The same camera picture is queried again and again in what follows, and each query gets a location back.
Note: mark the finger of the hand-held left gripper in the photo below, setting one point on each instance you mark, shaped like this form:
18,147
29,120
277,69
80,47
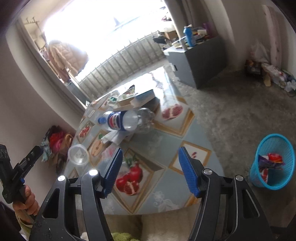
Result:
29,158

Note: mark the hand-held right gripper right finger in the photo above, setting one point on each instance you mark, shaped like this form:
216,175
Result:
188,171

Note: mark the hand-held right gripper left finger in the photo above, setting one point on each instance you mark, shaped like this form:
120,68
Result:
113,166

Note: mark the white cotton gloves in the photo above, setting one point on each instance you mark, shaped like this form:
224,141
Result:
118,137

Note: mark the clear plastic cup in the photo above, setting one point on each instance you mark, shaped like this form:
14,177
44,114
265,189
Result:
78,154

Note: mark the clear plastic bottle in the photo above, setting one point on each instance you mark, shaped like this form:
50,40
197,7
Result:
129,120

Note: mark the blue mesh plastic basket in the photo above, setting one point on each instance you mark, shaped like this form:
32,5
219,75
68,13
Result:
259,176

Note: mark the purple snack bag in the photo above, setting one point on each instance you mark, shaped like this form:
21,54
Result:
263,161

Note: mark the person's left forearm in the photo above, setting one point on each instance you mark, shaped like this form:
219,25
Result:
7,222

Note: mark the person's left hand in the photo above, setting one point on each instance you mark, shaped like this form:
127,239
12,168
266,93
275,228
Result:
29,204

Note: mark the teal patterned cloth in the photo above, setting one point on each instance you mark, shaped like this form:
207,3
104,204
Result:
47,153

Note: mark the red plastic bag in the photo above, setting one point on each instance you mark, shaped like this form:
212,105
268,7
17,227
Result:
56,140

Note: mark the black bag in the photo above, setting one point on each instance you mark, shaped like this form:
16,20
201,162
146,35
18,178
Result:
52,131

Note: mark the beige fleece garment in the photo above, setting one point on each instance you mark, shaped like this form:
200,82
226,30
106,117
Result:
161,222

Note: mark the green plastic bag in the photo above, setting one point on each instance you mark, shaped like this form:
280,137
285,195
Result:
113,99

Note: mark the green fluffy cloth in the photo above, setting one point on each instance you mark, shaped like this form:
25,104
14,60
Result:
124,236

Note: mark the thick book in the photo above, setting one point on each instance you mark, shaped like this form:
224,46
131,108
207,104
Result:
144,97

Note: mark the brown snack packet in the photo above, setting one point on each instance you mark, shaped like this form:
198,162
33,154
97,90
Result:
128,90

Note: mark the metal balcony railing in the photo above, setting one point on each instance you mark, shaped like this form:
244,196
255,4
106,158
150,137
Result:
120,62

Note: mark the grey cabinet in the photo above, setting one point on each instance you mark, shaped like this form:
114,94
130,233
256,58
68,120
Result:
203,64

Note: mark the beige padded jacket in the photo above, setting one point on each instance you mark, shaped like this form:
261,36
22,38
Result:
67,55

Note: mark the cardboard piece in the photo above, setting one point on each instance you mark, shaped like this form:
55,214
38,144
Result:
267,78

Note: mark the dark box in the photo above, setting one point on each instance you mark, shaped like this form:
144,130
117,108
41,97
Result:
253,67

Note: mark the blue bottle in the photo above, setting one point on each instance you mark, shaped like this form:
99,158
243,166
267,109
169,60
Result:
190,37

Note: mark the wooden coat rack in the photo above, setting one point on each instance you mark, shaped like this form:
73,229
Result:
32,22

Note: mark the cardboard box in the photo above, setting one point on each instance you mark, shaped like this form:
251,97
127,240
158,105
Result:
171,34

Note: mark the white plastic bag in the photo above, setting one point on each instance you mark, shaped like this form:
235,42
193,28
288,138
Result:
260,51

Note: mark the purple cup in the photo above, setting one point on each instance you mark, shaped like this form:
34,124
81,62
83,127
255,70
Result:
207,29

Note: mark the grey curtain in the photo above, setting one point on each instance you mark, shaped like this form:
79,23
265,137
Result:
185,14

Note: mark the floral folded panel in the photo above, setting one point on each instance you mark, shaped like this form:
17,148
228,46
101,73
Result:
272,34

